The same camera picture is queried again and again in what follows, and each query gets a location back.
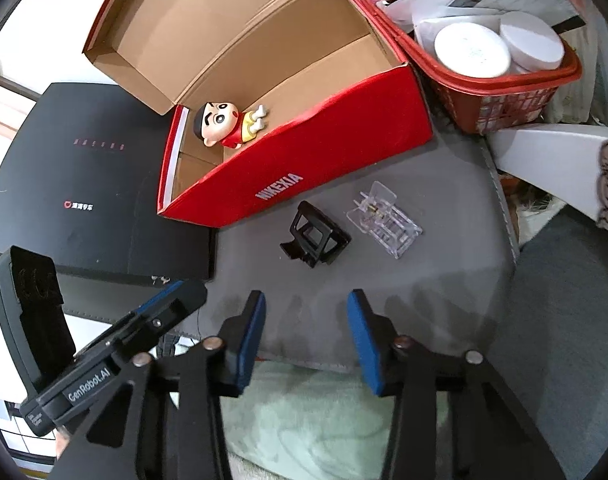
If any black flat box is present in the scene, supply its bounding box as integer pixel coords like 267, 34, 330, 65
0, 82, 218, 282

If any cartoon boy figurine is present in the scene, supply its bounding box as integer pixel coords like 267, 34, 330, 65
193, 101, 269, 150

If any grey desk mat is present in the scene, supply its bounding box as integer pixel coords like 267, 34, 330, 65
59, 105, 521, 374

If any white round lidded container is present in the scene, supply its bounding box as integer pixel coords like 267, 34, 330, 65
433, 22, 512, 80
499, 11, 566, 73

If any patterned beige cloth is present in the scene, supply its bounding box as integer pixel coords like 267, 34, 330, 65
546, 15, 608, 127

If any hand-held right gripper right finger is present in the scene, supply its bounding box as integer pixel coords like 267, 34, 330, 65
346, 288, 570, 480

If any white board with cartoon sticker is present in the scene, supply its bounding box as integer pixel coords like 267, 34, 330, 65
488, 127, 608, 237

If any pale green towel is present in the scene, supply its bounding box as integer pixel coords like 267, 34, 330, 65
218, 359, 401, 480

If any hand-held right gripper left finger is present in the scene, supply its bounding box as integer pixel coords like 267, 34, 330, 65
51, 290, 267, 480

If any clear plastic clip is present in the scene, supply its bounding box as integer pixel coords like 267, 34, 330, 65
346, 180, 424, 260

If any red cardboard box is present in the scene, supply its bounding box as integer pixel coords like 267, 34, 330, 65
82, 0, 433, 229

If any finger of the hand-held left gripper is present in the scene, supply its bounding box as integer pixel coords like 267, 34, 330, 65
106, 280, 208, 357

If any black plastic folding stand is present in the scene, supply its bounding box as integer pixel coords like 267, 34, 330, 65
280, 200, 352, 269

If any white plastic bag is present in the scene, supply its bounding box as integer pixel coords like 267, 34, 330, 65
384, 0, 467, 47

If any red plastic basket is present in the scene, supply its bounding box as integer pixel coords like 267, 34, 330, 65
359, 0, 584, 135

